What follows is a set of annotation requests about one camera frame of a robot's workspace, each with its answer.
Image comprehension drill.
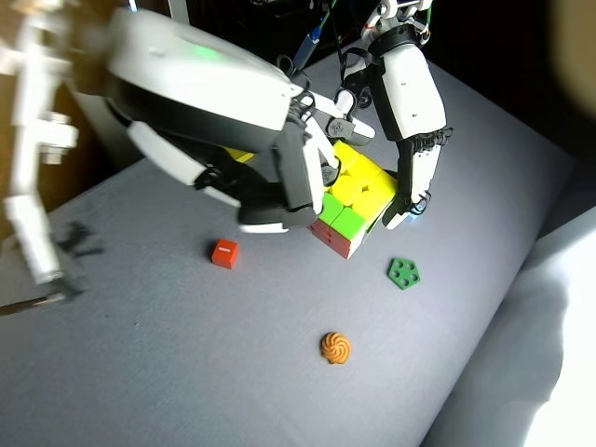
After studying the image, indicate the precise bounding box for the orange swirl cookie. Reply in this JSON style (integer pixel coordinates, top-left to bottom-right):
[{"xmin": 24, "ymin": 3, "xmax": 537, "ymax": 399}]
[{"xmin": 319, "ymin": 331, "xmax": 353, "ymax": 366}]

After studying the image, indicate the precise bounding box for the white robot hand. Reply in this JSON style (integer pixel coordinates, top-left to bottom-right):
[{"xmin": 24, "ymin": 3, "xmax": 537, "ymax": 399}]
[
  {"xmin": 334, "ymin": 44, "xmax": 455, "ymax": 232},
  {"xmin": 100, "ymin": 7, "xmax": 378, "ymax": 237}
]

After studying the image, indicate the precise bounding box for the yellow block with two holes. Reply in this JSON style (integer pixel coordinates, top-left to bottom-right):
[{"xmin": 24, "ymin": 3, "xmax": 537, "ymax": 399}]
[{"xmin": 222, "ymin": 145, "xmax": 256, "ymax": 165}]

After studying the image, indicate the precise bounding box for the Rubik's cube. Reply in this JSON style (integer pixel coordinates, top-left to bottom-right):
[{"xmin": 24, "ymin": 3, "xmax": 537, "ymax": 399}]
[{"xmin": 306, "ymin": 139, "xmax": 401, "ymax": 261}]

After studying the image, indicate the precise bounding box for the thin dark camera cable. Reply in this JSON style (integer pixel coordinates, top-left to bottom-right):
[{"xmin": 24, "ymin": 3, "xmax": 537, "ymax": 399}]
[{"xmin": 0, "ymin": 295, "xmax": 66, "ymax": 318}]

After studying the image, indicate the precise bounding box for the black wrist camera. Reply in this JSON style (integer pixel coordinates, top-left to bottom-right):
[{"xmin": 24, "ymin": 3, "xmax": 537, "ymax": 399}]
[{"xmin": 48, "ymin": 221, "xmax": 106, "ymax": 299}]

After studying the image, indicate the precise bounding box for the small red block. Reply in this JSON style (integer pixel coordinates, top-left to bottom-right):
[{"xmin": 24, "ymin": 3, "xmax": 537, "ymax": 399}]
[{"xmin": 210, "ymin": 238, "xmax": 240, "ymax": 270}]

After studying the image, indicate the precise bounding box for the blue cable connector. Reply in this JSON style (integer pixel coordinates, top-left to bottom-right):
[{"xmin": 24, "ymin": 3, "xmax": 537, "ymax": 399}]
[{"xmin": 293, "ymin": 27, "xmax": 323, "ymax": 69}]

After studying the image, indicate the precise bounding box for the green pentagon block with holes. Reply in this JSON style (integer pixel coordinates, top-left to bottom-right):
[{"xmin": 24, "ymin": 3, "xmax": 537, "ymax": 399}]
[{"xmin": 386, "ymin": 257, "xmax": 423, "ymax": 291}]

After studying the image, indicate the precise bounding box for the grey table cloth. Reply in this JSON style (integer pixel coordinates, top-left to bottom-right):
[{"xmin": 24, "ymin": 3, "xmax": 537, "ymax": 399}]
[{"xmin": 0, "ymin": 44, "xmax": 596, "ymax": 447}]

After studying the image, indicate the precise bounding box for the light blue toy brick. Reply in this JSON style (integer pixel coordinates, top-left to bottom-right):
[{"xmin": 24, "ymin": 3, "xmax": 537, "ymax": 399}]
[{"xmin": 405, "ymin": 197, "xmax": 428, "ymax": 224}]

